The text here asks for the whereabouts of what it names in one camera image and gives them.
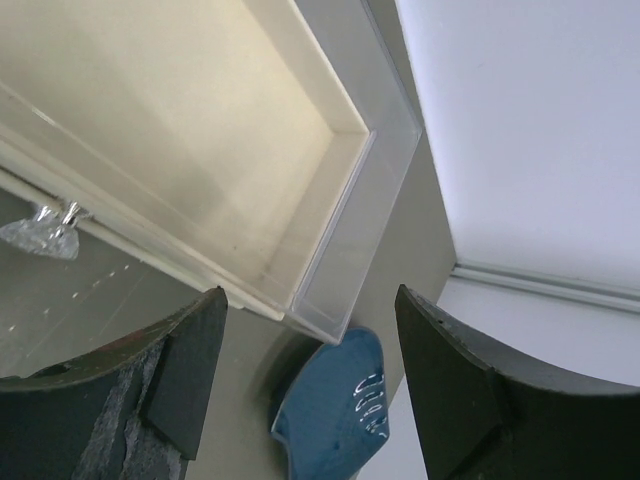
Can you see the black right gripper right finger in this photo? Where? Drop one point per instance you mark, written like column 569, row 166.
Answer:
column 485, row 410

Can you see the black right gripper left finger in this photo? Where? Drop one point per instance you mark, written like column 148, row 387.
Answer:
column 130, row 409

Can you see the blue leaf shaped dish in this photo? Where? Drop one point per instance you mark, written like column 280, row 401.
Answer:
column 332, row 417

